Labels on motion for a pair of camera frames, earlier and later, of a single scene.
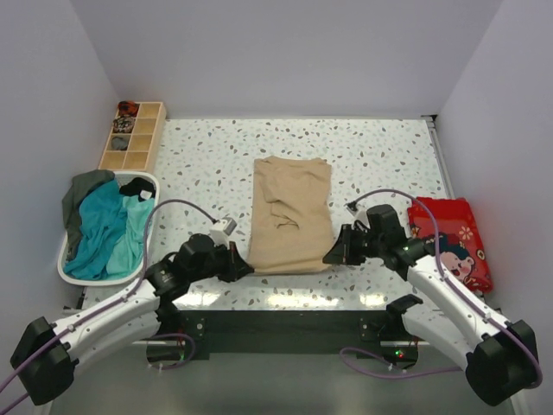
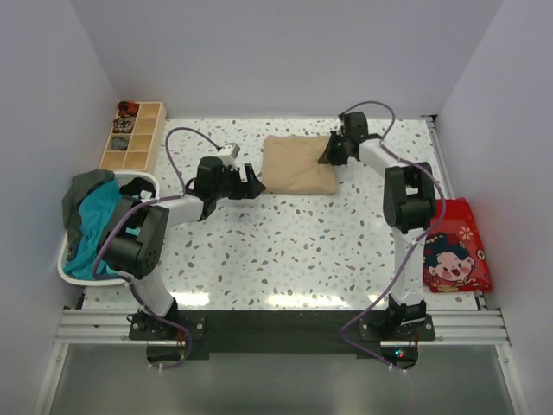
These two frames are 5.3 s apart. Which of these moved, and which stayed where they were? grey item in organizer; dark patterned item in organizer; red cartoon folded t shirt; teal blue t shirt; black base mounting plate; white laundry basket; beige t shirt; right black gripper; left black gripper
Moved: right black gripper; beige t shirt; left black gripper
Stayed: black base mounting plate; white laundry basket; teal blue t shirt; dark patterned item in organizer; grey item in organizer; red cartoon folded t shirt
